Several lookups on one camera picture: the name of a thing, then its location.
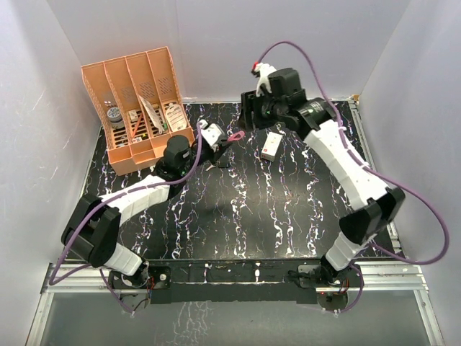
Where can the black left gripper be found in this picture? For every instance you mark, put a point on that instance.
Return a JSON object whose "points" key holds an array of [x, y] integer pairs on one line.
{"points": [[216, 154]]}

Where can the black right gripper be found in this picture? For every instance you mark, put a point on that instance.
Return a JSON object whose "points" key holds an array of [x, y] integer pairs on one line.
{"points": [[250, 104]]}

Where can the silver key with black tag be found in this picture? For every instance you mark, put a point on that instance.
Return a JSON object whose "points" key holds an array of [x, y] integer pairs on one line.
{"points": [[218, 165]]}

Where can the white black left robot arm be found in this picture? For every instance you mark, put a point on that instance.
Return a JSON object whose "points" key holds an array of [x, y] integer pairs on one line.
{"points": [[93, 229]]}

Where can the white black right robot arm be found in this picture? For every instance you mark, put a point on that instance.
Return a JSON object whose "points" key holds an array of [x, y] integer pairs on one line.
{"points": [[374, 204]]}

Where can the small white red box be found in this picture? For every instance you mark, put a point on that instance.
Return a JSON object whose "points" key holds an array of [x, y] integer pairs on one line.
{"points": [[271, 146]]}

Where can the white labelled packet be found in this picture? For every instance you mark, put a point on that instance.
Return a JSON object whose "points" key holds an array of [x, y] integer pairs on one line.
{"points": [[176, 117]]}

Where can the white striped card packet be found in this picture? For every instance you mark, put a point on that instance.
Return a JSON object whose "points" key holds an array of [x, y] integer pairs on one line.
{"points": [[153, 115]]}

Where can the small beige box in organizer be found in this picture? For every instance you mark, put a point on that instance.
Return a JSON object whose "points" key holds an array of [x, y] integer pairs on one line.
{"points": [[134, 115]]}

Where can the orange plastic file organizer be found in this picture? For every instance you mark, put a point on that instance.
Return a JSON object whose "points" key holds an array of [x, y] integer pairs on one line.
{"points": [[119, 82]]}

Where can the grey round tin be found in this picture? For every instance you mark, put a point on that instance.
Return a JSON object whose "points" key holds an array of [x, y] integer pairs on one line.
{"points": [[115, 119]]}

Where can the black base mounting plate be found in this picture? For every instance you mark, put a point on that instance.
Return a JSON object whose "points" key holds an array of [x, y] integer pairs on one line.
{"points": [[297, 280]]}

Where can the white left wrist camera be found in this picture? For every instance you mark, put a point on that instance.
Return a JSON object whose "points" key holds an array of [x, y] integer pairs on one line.
{"points": [[212, 133]]}

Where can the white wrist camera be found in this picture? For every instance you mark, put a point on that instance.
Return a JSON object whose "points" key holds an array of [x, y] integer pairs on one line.
{"points": [[262, 72], [212, 133]]}

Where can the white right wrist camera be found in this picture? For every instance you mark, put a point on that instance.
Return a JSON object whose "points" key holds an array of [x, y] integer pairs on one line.
{"points": [[262, 72]]}

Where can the aluminium frame rail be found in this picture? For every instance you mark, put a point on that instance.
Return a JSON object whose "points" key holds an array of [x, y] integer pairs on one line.
{"points": [[238, 302]]}

